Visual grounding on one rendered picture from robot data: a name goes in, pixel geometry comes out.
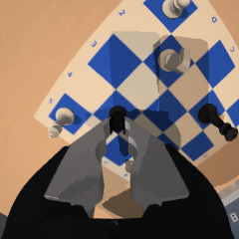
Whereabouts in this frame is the blue and cream chessboard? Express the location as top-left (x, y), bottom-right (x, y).
top-left (34, 0), bottom-right (239, 167)

